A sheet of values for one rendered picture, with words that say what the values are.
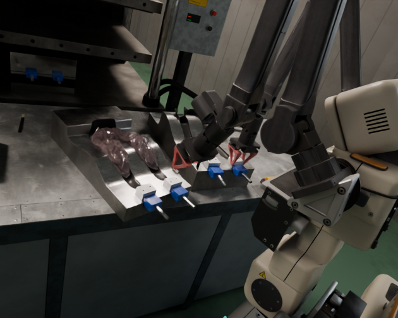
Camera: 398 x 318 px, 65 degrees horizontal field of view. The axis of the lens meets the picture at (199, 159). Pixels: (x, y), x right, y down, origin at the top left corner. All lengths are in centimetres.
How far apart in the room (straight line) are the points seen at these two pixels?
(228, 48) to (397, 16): 182
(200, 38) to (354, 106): 127
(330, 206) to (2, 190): 85
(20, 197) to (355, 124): 88
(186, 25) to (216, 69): 250
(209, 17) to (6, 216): 140
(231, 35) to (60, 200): 347
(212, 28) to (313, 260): 138
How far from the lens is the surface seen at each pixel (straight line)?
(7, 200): 101
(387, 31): 344
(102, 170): 101
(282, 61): 110
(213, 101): 77
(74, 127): 116
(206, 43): 191
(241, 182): 125
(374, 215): 76
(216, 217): 129
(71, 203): 100
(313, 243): 92
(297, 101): 65
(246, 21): 406
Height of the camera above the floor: 146
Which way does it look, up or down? 30 degrees down
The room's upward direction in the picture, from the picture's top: 19 degrees clockwise
